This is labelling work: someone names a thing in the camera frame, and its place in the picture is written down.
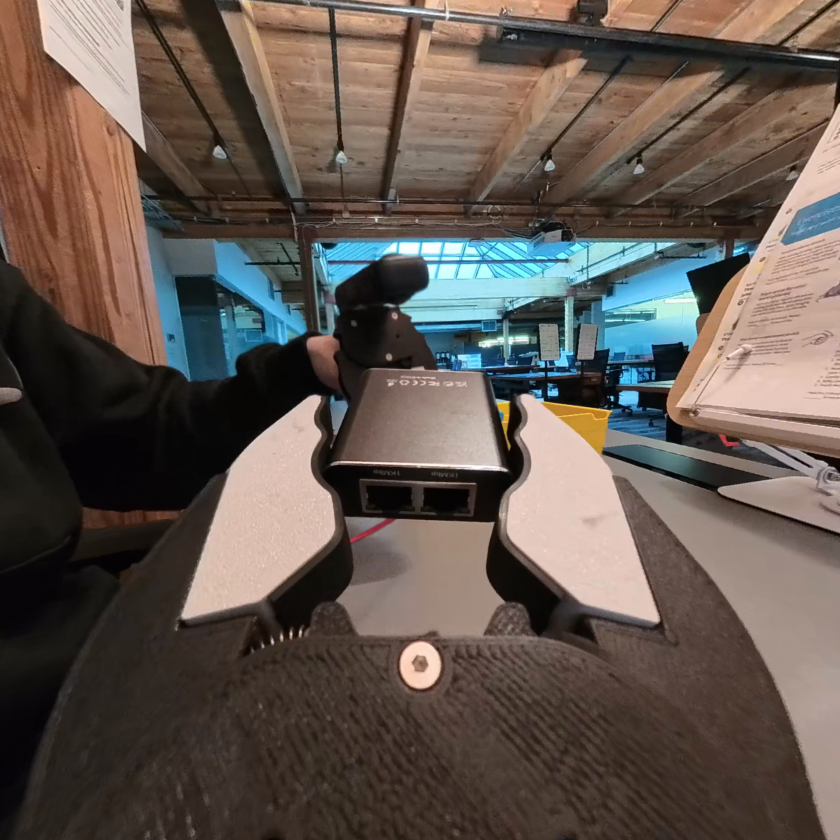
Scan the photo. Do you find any black monitor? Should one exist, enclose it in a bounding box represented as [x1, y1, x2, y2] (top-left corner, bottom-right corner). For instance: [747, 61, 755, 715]
[686, 252, 752, 316]

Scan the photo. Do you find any brown board document stand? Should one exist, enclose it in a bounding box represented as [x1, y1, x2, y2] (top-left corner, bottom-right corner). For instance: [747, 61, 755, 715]
[666, 105, 840, 534]

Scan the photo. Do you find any person's left forearm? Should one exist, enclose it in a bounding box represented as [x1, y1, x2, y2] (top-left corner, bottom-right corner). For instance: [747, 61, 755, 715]
[0, 259, 339, 513]

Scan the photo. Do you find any white paper notice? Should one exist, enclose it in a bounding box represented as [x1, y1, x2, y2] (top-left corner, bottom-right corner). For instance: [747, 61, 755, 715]
[36, 0, 147, 152]

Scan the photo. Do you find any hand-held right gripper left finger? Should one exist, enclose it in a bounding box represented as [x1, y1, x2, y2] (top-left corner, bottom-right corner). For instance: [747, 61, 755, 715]
[178, 395, 355, 624]

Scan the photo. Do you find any black network switch box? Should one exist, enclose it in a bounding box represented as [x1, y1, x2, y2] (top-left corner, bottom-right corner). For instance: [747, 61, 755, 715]
[323, 367, 513, 522]

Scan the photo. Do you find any printed instruction sheet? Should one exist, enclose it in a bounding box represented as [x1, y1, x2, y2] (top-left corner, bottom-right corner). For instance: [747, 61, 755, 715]
[676, 108, 840, 424]

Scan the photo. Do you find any red ethernet cable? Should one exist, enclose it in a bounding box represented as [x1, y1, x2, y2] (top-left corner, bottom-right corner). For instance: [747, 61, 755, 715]
[348, 518, 399, 546]

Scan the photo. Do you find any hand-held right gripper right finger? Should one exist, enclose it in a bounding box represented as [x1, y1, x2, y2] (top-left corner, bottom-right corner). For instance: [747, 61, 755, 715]
[486, 394, 662, 634]

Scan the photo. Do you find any black ceiling pipe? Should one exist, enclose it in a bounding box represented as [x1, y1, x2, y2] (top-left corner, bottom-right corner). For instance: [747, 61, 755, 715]
[217, 0, 840, 72]

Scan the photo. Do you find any person's black clothing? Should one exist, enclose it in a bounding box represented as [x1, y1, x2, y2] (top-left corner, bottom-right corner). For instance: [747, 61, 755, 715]
[0, 348, 132, 657]

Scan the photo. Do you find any white ceiling projector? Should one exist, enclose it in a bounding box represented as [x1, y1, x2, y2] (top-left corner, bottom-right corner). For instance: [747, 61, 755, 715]
[527, 222, 578, 258]

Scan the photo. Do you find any wooden post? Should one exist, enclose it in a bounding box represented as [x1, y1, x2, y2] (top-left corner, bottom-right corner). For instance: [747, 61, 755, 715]
[0, 0, 170, 368]

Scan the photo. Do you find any black office chair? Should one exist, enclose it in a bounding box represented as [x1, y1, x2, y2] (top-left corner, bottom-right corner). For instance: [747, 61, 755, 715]
[646, 341, 690, 421]
[577, 348, 634, 414]

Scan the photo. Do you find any person's left hand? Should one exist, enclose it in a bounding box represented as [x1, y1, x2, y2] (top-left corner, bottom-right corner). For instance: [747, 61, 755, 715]
[305, 333, 342, 396]

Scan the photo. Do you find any grey desk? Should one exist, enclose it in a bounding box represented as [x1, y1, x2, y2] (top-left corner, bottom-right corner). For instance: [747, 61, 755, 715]
[341, 430, 840, 840]

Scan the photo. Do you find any yellow plastic bin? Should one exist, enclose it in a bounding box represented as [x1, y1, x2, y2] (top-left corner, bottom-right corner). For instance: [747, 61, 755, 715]
[495, 400, 613, 455]

